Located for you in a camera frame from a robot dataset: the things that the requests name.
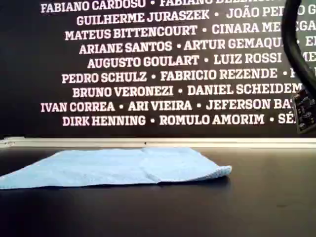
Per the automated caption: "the thick black camera cable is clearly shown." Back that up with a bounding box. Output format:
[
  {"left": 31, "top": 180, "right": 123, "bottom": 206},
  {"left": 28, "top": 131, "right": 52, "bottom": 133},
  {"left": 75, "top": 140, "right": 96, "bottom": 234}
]
[{"left": 282, "top": 0, "right": 316, "bottom": 84}]

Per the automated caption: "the aluminium table frame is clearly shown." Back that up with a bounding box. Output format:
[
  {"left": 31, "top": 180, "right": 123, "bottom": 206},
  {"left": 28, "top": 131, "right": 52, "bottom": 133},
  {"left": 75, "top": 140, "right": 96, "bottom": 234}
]
[{"left": 0, "top": 137, "right": 316, "bottom": 149}]

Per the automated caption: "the light blue cloth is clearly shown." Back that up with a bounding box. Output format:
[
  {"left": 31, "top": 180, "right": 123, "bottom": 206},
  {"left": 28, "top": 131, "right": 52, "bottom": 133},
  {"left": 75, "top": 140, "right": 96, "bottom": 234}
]
[{"left": 0, "top": 147, "right": 233, "bottom": 190}]

